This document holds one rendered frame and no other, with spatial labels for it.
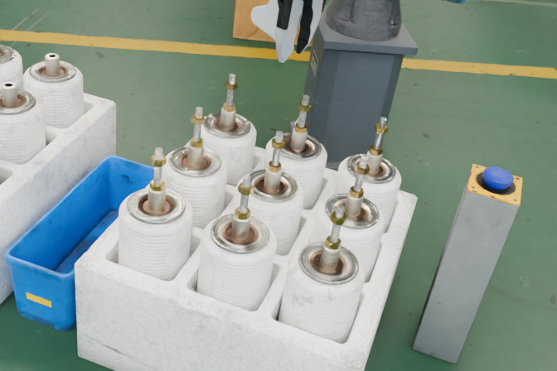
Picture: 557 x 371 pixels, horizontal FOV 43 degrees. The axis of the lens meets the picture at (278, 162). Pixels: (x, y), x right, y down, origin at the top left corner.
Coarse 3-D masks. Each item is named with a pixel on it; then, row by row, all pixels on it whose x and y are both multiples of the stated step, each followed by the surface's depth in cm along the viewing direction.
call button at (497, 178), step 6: (486, 168) 96; (492, 168) 96; (498, 168) 96; (486, 174) 94; (492, 174) 94; (498, 174) 95; (504, 174) 95; (510, 174) 95; (486, 180) 94; (492, 180) 94; (498, 180) 93; (504, 180) 94; (510, 180) 94; (492, 186) 94; (498, 186) 94; (504, 186) 94
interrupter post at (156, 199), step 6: (150, 192) 90; (156, 192) 90; (162, 192) 90; (150, 198) 90; (156, 198) 90; (162, 198) 90; (150, 204) 91; (156, 204) 90; (162, 204) 91; (156, 210) 91
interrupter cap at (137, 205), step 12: (144, 192) 94; (168, 192) 94; (132, 204) 91; (144, 204) 92; (168, 204) 93; (180, 204) 93; (132, 216) 90; (144, 216) 90; (156, 216) 90; (168, 216) 90; (180, 216) 91
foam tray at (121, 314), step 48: (96, 240) 96; (192, 240) 100; (384, 240) 104; (96, 288) 92; (144, 288) 89; (192, 288) 95; (384, 288) 95; (96, 336) 97; (144, 336) 94; (192, 336) 91; (240, 336) 87; (288, 336) 86
